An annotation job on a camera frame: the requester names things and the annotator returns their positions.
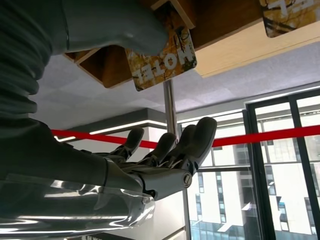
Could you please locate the red barrier belt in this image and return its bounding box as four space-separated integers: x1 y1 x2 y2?
211 124 320 149
51 129 158 150

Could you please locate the black window frame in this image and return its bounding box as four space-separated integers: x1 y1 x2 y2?
242 88 320 240

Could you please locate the clear plastic wrist cover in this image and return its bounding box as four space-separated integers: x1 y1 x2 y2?
0 172 156 240

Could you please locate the brown wooden card rack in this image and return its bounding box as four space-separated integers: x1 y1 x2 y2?
63 0 266 90

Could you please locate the grey plinth with light strip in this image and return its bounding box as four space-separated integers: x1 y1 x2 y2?
53 107 168 144

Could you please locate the chrome stanchion post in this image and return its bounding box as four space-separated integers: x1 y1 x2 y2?
162 79 179 137

